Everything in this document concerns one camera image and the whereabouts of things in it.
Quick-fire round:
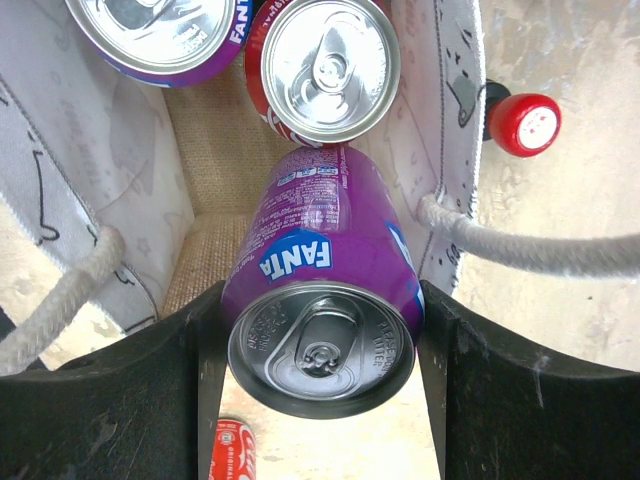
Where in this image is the purple Fanta can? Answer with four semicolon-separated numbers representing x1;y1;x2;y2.
221;146;425;419
66;0;260;88

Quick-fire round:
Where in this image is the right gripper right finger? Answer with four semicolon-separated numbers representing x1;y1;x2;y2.
417;281;639;479

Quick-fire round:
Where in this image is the small red-capped sauce bottle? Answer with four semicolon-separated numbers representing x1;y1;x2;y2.
483;80;562;158

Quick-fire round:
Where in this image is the red Coke can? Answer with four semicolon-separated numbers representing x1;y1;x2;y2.
208;418;257;480
244;1;401;148

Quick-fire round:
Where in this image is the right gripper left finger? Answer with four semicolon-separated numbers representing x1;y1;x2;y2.
1;283;227;479

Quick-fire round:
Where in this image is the canvas jute tote bag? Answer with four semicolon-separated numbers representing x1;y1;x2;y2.
1;1;639;370

